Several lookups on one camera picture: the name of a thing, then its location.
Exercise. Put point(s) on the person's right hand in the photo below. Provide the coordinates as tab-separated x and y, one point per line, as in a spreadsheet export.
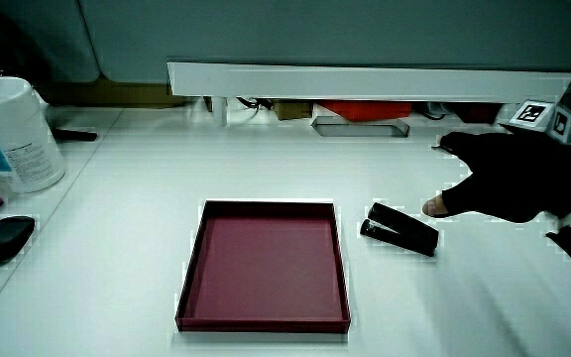
513	178

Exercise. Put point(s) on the white desk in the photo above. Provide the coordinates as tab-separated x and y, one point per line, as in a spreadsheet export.
132	223

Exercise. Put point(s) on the red box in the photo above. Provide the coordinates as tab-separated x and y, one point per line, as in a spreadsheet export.
367	110

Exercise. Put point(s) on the white monitor riser shelf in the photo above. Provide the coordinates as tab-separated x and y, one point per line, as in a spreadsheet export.
365	82

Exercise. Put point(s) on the small brown cardboard box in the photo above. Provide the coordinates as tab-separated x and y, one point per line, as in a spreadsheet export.
291	109

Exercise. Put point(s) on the dark red shallow tray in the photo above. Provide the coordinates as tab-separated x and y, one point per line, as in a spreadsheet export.
265	268

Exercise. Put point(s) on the brown cardboard panel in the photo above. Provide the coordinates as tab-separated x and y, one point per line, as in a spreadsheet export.
112	94

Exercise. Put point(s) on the black pen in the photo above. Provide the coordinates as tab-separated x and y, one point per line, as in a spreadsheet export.
73	135

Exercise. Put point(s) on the white wet wipes canister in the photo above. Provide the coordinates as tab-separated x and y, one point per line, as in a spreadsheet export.
15	139

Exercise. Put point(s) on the black computer mouse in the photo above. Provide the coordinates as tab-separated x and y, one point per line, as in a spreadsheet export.
2	239

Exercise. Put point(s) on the silver metal rectangular frame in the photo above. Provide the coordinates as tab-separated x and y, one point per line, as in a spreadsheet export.
360	127

